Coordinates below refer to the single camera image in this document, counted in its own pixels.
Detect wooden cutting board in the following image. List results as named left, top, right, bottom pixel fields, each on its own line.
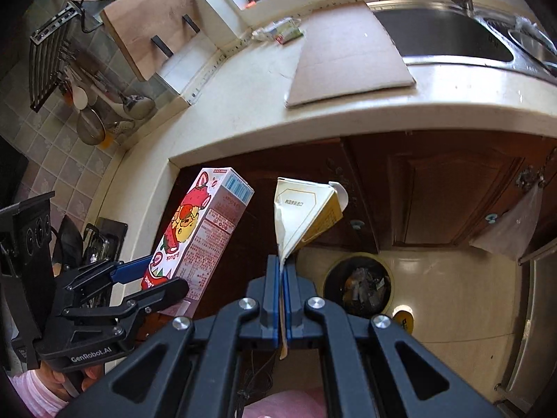
left=101, top=0, right=205, bottom=81

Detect hanging plastic bag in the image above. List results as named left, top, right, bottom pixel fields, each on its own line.
left=469, top=185, right=544, bottom=257

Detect black gas stove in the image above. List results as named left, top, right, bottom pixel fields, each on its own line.
left=83, top=222, right=129, bottom=271

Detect stainless steel sink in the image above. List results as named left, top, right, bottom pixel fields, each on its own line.
left=370, top=2, right=557, bottom=83

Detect person's left hand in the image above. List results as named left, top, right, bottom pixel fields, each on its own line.
left=41, top=359, right=107, bottom=401

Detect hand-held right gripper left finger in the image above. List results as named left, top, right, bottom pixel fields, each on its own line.
left=56, top=256, right=281, bottom=418

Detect metal strainer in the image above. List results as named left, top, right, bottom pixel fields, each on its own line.
left=76, top=109, right=107, bottom=146

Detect brown cardboard sheet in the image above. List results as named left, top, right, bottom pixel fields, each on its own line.
left=285, top=1, right=416, bottom=109

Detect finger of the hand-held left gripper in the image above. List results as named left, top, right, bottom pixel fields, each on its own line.
left=65, top=278, right=190, bottom=327
left=63, top=256, right=154, bottom=297

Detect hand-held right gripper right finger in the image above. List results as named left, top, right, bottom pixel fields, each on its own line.
left=283, top=261, right=501, bottom=418

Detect cream toothpaste box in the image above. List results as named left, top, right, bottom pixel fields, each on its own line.
left=273, top=177, right=349, bottom=360

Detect brown wooden cabinet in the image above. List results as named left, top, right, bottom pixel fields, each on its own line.
left=172, top=128, right=557, bottom=318

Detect green packet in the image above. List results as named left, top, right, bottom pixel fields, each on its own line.
left=275, top=18, right=304, bottom=45

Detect red strawberry milk carton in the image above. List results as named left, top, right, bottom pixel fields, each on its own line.
left=141, top=166, right=255, bottom=318

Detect person's left forearm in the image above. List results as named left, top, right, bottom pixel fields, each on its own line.
left=9, top=374, right=72, bottom=418

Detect yellow round object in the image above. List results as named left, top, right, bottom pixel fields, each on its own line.
left=392, top=307, right=415, bottom=334

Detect stainless steel appliance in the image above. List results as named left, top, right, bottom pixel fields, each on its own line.
left=494, top=235, right=557, bottom=414

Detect black trash bin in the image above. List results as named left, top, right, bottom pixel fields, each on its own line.
left=322, top=255, right=397, bottom=318

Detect metal wall rack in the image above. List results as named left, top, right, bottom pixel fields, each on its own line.
left=28, top=2, right=83, bottom=111

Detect person's pink clothing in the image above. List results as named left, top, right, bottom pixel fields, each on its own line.
left=241, top=391, right=327, bottom=418

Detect metal ladle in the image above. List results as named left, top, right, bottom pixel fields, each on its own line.
left=117, top=93, right=156, bottom=119

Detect white spoon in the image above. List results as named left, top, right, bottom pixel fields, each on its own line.
left=72, top=83, right=90, bottom=109

